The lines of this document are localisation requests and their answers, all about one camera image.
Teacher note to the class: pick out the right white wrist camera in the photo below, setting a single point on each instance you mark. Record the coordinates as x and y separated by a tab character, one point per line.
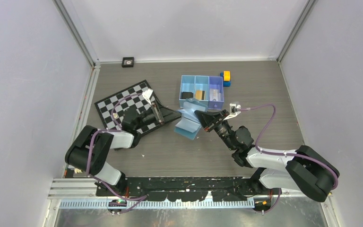
234	110

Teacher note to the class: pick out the black item in tray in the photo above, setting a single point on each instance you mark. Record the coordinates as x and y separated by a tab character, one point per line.
186	95

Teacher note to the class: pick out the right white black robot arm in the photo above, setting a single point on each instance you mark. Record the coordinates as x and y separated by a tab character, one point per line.
298	169

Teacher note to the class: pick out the orange card in tray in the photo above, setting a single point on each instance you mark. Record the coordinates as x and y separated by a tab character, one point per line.
200	94

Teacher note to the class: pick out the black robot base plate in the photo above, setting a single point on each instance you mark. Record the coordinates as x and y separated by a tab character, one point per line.
186	189

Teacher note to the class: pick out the blue and orange toy block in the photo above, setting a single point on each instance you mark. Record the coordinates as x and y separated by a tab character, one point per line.
226	76

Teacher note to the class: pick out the black white chessboard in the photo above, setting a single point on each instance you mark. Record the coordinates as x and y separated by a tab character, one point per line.
109	105

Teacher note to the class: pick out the blue compartment organizer tray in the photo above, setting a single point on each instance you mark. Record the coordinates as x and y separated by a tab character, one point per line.
208	90

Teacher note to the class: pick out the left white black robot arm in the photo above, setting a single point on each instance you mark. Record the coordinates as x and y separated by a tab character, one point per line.
90	149

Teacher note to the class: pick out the small black square box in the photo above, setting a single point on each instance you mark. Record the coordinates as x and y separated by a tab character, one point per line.
128	62

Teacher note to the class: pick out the small cream plastic part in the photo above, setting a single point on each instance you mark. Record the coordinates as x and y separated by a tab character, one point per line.
77	171

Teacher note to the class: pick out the clear item in tray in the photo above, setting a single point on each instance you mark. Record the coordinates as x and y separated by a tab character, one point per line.
214	95

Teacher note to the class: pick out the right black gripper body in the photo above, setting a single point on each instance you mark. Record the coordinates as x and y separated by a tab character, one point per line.
224	131

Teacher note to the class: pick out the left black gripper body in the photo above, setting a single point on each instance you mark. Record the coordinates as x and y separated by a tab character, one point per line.
147	118

